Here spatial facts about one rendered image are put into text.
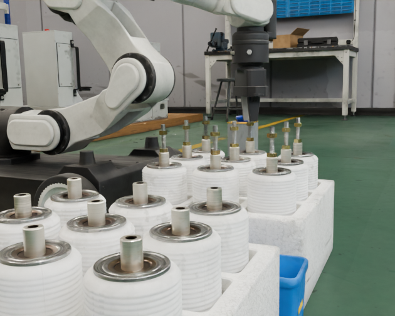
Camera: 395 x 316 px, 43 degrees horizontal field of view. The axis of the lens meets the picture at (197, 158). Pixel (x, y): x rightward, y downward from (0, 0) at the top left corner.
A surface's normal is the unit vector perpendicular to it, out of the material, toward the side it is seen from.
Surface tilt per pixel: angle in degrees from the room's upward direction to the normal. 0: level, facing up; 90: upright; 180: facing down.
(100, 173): 46
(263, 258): 0
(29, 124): 90
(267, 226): 90
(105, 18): 111
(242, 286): 0
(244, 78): 90
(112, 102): 90
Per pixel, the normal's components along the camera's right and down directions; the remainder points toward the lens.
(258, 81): 0.29, 0.15
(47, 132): -0.43, 0.15
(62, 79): 0.90, 0.05
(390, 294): -0.02, -0.99
